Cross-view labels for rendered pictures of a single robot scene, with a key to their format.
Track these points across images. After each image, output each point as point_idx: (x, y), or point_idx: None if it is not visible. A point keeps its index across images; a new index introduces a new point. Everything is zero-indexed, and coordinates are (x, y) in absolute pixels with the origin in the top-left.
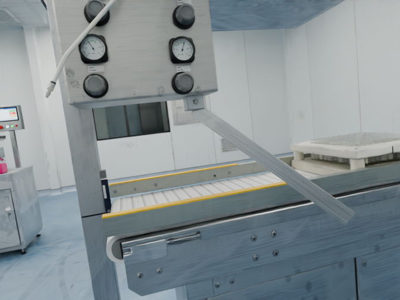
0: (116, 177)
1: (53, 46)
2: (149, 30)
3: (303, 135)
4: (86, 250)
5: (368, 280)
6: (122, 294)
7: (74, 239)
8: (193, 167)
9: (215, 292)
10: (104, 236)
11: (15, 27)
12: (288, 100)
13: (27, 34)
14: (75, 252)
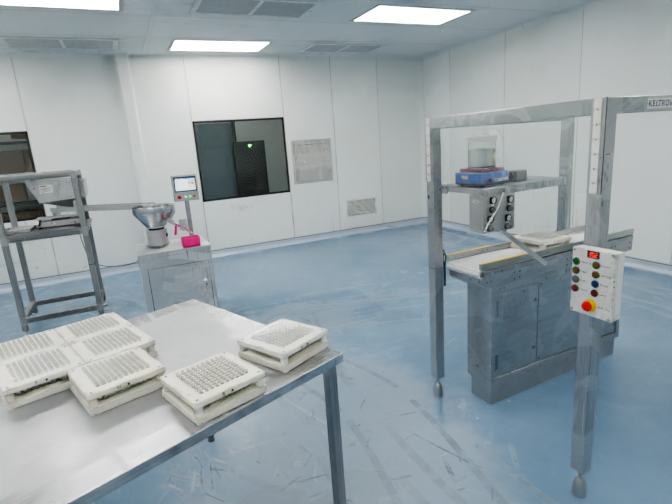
0: (226, 246)
1: (433, 198)
2: (501, 212)
3: None
4: (279, 315)
5: (542, 290)
6: (351, 338)
7: (254, 308)
8: (315, 234)
9: (499, 291)
10: (441, 277)
11: (102, 53)
12: (421, 157)
13: (120, 63)
14: (271, 317)
